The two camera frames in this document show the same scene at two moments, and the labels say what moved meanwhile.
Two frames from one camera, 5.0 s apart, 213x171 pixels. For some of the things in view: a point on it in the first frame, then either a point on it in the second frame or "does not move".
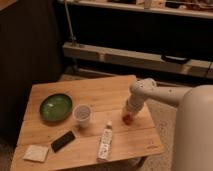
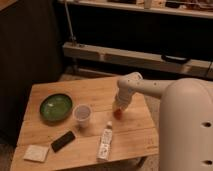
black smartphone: [62, 140] does not move
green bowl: [56, 107] does not move
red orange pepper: [127, 119] -> [118, 114]
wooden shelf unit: [163, 40] does not move
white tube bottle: [105, 143] does not move
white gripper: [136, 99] -> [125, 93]
